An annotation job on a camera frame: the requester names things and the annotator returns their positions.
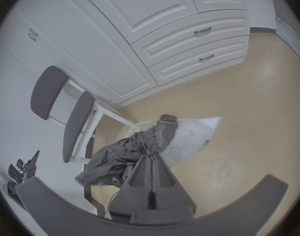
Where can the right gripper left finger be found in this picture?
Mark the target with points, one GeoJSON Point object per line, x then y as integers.
{"type": "Point", "coordinates": [132, 193]}

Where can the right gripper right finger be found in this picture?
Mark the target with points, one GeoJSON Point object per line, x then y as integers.
{"type": "Point", "coordinates": [172, 193]}

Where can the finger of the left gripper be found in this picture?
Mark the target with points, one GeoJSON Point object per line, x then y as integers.
{"type": "Point", "coordinates": [33, 165]}

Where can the black plastic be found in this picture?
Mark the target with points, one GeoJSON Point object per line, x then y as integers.
{"type": "Point", "coordinates": [115, 156]}

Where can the white printed wrapper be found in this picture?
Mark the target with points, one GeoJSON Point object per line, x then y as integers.
{"type": "Point", "coordinates": [189, 136]}

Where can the yellow plastic bag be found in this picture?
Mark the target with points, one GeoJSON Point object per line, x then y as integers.
{"type": "Point", "coordinates": [138, 128]}

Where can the white trash bin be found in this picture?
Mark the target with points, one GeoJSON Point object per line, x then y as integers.
{"type": "Point", "coordinates": [130, 132]}

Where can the grey white chair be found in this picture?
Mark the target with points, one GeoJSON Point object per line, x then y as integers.
{"type": "Point", "coordinates": [46, 92]}

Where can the white wardrobe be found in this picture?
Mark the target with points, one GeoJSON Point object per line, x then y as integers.
{"type": "Point", "coordinates": [115, 21]}

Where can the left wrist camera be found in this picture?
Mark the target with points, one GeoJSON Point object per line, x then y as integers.
{"type": "Point", "coordinates": [13, 171]}

